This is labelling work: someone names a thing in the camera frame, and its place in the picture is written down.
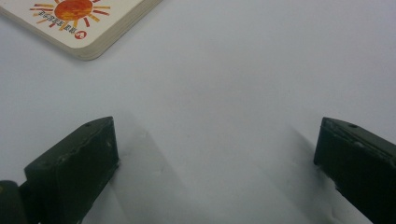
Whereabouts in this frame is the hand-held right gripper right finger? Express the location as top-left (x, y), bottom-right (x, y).
top-left (313, 117), bottom-right (396, 224)

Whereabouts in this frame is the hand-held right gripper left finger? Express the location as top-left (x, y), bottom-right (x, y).
top-left (23, 116), bottom-right (120, 224)

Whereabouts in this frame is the white caterpillar picture book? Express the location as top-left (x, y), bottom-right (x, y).
top-left (0, 0), bottom-right (164, 62)

